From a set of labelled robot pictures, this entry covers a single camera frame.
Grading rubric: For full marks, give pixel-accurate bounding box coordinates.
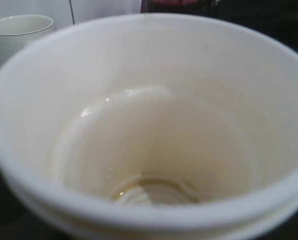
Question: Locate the yellow plastic cup white inside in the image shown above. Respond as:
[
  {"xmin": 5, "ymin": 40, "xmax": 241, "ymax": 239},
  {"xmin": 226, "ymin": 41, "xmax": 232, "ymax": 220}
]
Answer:
[{"xmin": 0, "ymin": 14, "xmax": 298, "ymax": 240}]

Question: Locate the thin dark cable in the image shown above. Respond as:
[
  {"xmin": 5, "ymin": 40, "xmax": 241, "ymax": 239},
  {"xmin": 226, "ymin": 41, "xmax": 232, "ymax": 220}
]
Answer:
[{"xmin": 68, "ymin": 0, "xmax": 75, "ymax": 25}]

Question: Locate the white mug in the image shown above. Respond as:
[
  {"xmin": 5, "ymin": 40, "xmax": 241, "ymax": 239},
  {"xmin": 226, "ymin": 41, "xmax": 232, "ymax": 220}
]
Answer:
[{"xmin": 0, "ymin": 15, "xmax": 54, "ymax": 67}]

